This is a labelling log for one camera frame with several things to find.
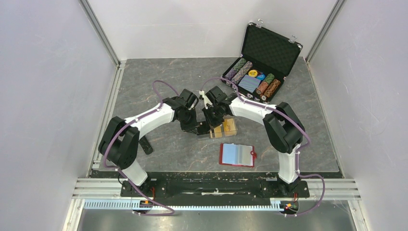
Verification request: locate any gold VIP card stack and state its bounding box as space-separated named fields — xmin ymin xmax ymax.
xmin=223 ymin=118 xmax=238 ymax=137

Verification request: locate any red leather card holder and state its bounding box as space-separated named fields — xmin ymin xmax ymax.
xmin=219 ymin=143 xmax=257 ymax=167

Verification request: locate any clear acrylic card tray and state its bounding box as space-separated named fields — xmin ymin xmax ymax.
xmin=196 ymin=118 xmax=238 ymax=139

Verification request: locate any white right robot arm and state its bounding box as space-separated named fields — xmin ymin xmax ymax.
xmin=199 ymin=87 xmax=306 ymax=196

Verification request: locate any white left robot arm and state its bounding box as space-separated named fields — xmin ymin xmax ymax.
xmin=98 ymin=89 xmax=198 ymax=196

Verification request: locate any black VIP card stack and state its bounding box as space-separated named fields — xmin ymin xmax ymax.
xmin=196 ymin=121 xmax=211 ymax=136

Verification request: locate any gold card stack middle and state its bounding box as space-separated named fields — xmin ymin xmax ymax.
xmin=210 ymin=126 xmax=223 ymax=139

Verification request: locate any blue playing card deck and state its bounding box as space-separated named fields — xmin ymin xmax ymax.
xmin=238 ymin=75 xmax=261 ymax=92

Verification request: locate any yellow dealer button chip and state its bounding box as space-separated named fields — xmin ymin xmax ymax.
xmin=248 ymin=69 xmax=258 ymax=77

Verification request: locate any black poker chip case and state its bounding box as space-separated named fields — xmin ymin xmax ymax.
xmin=222 ymin=20 xmax=303 ymax=103

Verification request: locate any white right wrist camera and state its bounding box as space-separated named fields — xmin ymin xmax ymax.
xmin=199 ymin=90 xmax=213 ymax=109

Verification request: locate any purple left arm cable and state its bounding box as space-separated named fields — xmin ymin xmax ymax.
xmin=102 ymin=80 xmax=180 ymax=218

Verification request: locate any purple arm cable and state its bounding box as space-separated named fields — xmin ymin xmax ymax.
xmin=102 ymin=80 xmax=180 ymax=218
xmin=201 ymin=77 xmax=326 ymax=218

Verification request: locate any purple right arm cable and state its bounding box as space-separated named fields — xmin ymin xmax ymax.
xmin=201 ymin=77 xmax=326 ymax=218

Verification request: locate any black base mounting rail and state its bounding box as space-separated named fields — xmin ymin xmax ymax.
xmin=89 ymin=170 xmax=343 ymax=206

